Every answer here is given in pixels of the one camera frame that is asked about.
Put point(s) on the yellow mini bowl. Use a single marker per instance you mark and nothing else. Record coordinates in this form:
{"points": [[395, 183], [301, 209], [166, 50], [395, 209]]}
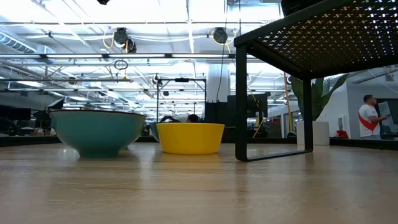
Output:
{"points": [[189, 138]]}

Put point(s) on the blue patterned teal bowl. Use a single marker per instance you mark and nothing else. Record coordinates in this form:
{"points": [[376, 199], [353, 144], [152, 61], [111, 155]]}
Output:
{"points": [[154, 130], [96, 130]]}

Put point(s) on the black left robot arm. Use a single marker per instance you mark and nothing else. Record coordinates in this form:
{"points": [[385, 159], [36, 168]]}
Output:
{"points": [[102, 1]]}

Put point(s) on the green leafy plant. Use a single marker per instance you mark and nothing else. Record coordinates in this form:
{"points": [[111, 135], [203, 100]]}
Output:
{"points": [[320, 96]]}

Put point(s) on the black perforated metal rack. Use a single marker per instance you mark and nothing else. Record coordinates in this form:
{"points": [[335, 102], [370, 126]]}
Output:
{"points": [[241, 93]]}

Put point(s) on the white plant pot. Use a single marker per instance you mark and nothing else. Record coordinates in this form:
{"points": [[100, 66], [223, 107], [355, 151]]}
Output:
{"points": [[320, 133]]}

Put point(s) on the black background cabinet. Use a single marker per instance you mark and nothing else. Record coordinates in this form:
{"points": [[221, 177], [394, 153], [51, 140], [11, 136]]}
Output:
{"points": [[217, 115]]}

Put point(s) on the person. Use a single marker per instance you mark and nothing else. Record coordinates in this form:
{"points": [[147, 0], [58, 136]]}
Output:
{"points": [[368, 119], [183, 118]]}

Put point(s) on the small red object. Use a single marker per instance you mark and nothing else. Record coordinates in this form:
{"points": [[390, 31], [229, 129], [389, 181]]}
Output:
{"points": [[342, 134]]}

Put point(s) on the dark screen panel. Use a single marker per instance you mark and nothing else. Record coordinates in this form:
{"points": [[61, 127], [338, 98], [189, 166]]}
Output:
{"points": [[393, 109]]}

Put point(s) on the black background station frame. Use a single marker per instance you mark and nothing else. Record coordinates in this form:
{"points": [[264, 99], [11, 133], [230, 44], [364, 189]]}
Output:
{"points": [[182, 80]]}

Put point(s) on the black aluminium table frame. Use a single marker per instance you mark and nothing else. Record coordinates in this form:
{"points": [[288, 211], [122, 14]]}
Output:
{"points": [[31, 140]]}

